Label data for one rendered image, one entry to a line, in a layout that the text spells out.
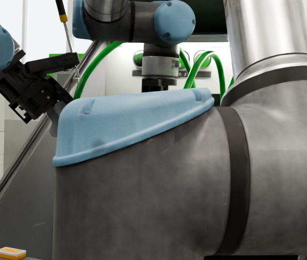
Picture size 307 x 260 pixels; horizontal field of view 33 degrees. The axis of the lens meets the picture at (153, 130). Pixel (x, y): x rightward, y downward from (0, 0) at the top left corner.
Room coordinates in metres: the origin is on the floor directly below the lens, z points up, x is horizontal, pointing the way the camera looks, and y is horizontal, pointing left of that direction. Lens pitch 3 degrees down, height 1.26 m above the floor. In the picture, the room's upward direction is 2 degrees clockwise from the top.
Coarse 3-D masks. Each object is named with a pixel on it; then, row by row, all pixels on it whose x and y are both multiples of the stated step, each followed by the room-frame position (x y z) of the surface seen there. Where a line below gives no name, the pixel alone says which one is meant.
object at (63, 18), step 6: (60, 0) 1.29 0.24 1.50; (60, 6) 1.29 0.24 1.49; (60, 12) 1.30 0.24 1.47; (60, 18) 1.30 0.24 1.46; (66, 18) 1.30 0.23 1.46; (66, 24) 1.31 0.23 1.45; (66, 30) 1.32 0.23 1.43; (72, 48) 1.34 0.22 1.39; (78, 72) 1.36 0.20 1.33; (78, 78) 1.36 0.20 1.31
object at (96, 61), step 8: (112, 48) 1.10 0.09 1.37; (96, 56) 1.08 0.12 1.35; (104, 56) 1.09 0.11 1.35; (184, 56) 1.26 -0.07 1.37; (96, 64) 1.08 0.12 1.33; (184, 64) 1.27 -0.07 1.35; (88, 72) 1.06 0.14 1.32; (80, 80) 1.05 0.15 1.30; (80, 88) 1.05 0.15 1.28; (80, 96) 1.05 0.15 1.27
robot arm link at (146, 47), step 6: (144, 48) 1.06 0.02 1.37; (150, 48) 1.04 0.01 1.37; (156, 48) 1.04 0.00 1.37; (162, 48) 1.04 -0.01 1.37; (168, 48) 1.04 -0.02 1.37; (174, 48) 1.05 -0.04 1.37; (144, 54) 1.06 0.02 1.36; (150, 54) 1.04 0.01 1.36; (156, 54) 1.04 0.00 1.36; (162, 54) 1.04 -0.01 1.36; (168, 54) 1.04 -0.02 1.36; (174, 54) 1.05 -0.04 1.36
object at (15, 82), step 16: (16, 64) 1.00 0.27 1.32; (0, 80) 1.01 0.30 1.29; (16, 80) 0.99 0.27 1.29; (32, 80) 1.01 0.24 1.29; (48, 80) 1.00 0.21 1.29; (16, 96) 0.99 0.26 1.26; (32, 96) 0.98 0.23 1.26; (48, 96) 1.00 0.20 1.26; (16, 112) 1.03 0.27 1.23; (32, 112) 0.97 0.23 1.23
